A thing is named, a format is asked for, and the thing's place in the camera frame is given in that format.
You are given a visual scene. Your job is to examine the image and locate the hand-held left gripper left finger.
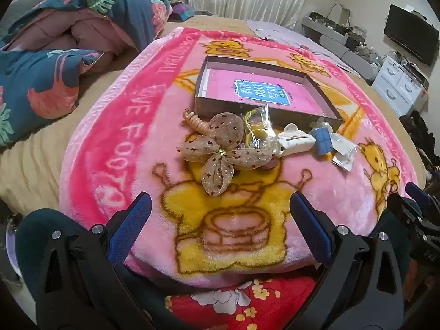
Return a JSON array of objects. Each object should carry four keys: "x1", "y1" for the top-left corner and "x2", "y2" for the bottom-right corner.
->
[{"x1": 15, "y1": 191, "x2": 193, "y2": 330}]

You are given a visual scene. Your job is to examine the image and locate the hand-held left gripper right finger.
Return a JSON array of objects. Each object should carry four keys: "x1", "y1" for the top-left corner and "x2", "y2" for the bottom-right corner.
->
[{"x1": 289, "y1": 191, "x2": 404, "y2": 330}]

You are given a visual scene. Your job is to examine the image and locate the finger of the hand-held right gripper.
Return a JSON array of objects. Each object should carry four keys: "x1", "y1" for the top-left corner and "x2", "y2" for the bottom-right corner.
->
[
  {"x1": 405, "y1": 181, "x2": 440, "y2": 214},
  {"x1": 387, "y1": 192, "x2": 440, "y2": 246}
]

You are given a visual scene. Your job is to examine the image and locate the white claw hair clip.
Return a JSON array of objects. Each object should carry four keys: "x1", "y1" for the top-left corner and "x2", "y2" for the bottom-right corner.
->
[{"x1": 273, "y1": 123, "x2": 316, "y2": 158}]

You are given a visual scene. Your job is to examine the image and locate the small blue square clip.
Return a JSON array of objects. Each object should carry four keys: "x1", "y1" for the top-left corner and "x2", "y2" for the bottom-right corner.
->
[{"x1": 310, "y1": 126, "x2": 334, "y2": 157}]

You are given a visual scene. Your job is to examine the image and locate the long clear plastic bag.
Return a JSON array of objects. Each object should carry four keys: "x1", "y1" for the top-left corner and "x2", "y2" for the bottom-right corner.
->
[{"x1": 329, "y1": 133, "x2": 351, "y2": 153}]

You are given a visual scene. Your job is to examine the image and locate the bag of yellow hair ties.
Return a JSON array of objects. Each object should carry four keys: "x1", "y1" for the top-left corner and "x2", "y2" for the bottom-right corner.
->
[{"x1": 241, "y1": 105, "x2": 279, "y2": 152}]

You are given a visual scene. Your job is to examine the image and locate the brown mesh butterfly hair clip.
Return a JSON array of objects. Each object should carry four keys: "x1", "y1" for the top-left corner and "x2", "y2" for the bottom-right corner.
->
[{"x1": 176, "y1": 113, "x2": 276, "y2": 197}]

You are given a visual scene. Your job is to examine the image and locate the pink cardboard box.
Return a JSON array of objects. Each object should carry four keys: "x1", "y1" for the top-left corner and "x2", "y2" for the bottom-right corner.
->
[{"x1": 193, "y1": 55, "x2": 345, "y2": 129}]

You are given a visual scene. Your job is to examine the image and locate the dark bags pile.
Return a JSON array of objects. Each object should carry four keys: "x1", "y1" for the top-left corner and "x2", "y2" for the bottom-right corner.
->
[{"x1": 399, "y1": 110, "x2": 440, "y2": 193}]

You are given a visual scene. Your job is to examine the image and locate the pink printed bear blanket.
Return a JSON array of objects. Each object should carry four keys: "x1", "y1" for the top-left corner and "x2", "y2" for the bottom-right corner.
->
[{"x1": 58, "y1": 26, "x2": 418, "y2": 289}]

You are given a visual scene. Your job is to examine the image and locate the white earring card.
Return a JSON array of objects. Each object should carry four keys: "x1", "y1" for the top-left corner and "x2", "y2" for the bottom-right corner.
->
[{"x1": 332, "y1": 144, "x2": 360, "y2": 172}]

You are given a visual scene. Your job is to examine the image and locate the red floral cloth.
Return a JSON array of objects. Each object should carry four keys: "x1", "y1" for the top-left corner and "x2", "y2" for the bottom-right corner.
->
[{"x1": 164, "y1": 277, "x2": 318, "y2": 330}]

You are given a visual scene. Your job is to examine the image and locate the bed with tan sheet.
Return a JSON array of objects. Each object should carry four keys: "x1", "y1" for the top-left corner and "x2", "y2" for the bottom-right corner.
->
[{"x1": 0, "y1": 14, "x2": 427, "y2": 221}]

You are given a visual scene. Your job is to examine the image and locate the white drawer cabinet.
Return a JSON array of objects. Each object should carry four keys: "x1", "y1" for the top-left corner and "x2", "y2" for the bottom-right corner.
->
[{"x1": 371, "y1": 55, "x2": 430, "y2": 117}]

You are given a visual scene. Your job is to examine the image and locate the beige spiral hair clip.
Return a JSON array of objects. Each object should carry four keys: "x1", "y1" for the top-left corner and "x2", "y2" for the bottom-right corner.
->
[{"x1": 181, "y1": 109, "x2": 208, "y2": 134}]

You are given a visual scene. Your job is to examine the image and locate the black television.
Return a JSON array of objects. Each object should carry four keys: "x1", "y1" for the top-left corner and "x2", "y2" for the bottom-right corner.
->
[{"x1": 383, "y1": 4, "x2": 440, "y2": 67}]

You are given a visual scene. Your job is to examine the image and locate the blue floral duvet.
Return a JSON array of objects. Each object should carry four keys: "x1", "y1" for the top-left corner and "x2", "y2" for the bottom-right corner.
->
[{"x1": 0, "y1": 0, "x2": 174, "y2": 148}]

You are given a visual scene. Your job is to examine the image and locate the grey dresser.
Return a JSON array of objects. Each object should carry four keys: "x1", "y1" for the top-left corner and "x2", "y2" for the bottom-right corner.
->
[{"x1": 302, "y1": 12, "x2": 380, "y2": 83}]

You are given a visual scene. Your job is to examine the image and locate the lilac sheet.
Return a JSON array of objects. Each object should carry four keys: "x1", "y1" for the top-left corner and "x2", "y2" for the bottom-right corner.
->
[{"x1": 246, "y1": 19, "x2": 361, "y2": 76}]

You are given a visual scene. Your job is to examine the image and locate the purple pillow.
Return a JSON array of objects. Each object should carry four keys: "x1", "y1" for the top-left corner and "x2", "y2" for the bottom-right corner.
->
[{"x1": 170, "y1": 2, "x2": 196, "y2": 21}]

